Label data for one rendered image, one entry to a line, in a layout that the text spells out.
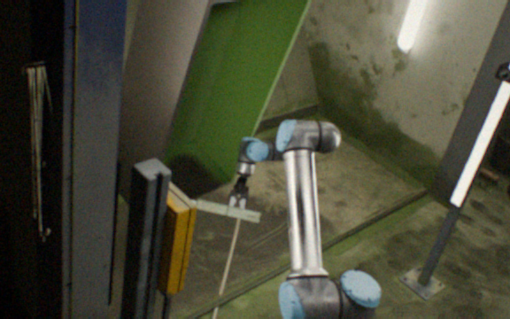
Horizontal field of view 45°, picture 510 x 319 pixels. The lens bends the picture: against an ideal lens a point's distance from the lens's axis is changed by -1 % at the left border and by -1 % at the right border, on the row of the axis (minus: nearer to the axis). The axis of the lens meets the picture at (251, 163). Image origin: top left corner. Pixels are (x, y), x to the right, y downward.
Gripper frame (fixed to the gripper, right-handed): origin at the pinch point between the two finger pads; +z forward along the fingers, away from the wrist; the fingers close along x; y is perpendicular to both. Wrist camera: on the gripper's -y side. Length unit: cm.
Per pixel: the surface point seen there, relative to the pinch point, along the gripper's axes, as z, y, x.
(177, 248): -6, -161, -2
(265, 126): -51, 158, 5
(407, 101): -87, 138, -89
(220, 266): 33, 38, 5
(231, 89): -59, 13, 16
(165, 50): -62, -59, 35
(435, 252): 3, 53, -108
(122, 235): 29, 40, 62
